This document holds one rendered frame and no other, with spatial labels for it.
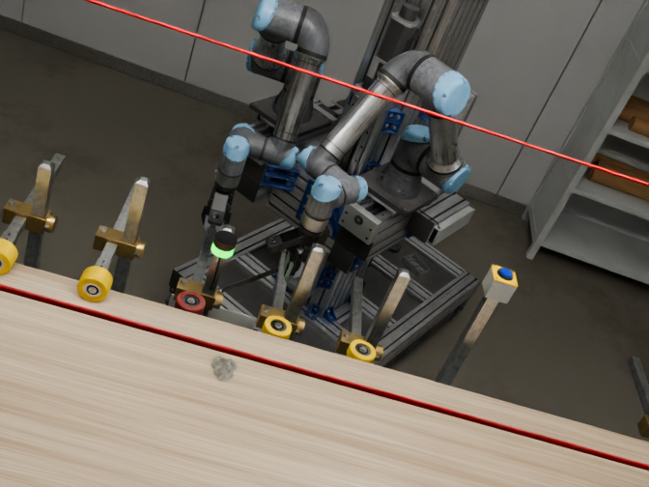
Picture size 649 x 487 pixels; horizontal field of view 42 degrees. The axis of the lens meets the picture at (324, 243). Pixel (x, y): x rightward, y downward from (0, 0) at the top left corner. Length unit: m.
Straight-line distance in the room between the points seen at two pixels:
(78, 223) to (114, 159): 0.58
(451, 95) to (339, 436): 0.96
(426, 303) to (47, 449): 2.25
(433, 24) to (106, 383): 1.56
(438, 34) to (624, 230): 2.86
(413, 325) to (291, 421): 1.63
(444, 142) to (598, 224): 2.93
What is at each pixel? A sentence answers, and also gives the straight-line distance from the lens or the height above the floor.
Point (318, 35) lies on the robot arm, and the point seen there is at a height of 1.49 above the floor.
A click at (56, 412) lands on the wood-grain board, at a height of 0.90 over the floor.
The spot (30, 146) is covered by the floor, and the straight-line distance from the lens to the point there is 4.43.
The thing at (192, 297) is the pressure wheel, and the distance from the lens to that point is 2.36.
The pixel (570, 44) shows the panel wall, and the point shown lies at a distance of 4.87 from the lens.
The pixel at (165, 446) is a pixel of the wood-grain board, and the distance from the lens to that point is 2.00.
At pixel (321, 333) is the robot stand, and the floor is 0.21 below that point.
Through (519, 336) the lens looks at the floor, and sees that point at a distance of 4.35.
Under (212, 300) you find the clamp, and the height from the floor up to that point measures 0.86.
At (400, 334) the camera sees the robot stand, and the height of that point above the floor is 0.23.
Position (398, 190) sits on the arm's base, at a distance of 2.82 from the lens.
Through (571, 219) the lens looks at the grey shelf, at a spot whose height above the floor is 0.14.
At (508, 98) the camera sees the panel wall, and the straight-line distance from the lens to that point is 4.96.
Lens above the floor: 2.45
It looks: 35 degrees down
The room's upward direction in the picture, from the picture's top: 22 degrees clockwise
